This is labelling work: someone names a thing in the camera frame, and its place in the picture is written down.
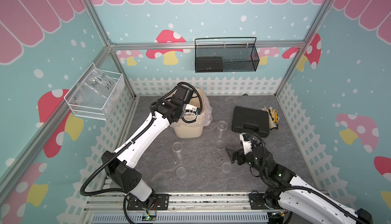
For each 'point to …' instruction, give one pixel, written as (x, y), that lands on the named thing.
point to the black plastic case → (250, 120)
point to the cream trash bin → (194, 130)
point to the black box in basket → (209, 64)
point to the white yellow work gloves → (273, 118)
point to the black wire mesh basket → (226, 54)
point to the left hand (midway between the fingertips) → (173, 100)
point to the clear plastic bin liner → (204, 117)
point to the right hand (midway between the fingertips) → (233, 146)
